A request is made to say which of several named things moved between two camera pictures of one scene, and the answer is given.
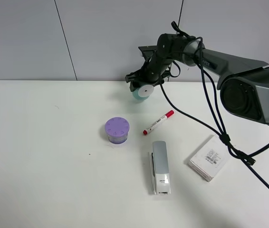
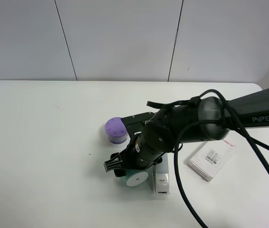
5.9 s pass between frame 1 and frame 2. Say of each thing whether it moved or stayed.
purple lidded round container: stayed
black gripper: moved
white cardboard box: stayed
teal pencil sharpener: moved
